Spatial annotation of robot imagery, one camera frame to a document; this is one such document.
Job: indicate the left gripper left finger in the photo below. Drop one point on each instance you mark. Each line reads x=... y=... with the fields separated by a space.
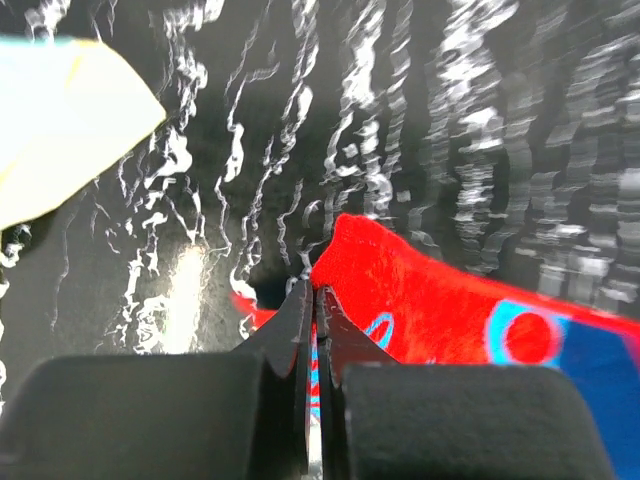
x=241 y=414

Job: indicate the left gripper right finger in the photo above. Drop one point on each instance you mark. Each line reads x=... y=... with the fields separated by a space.
x=381 y=419

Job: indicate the red and blue towel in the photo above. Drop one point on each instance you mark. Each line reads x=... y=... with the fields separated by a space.
x=422 y=311

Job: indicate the yellow and green towel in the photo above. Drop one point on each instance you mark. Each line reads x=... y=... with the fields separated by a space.
x=70 y=109

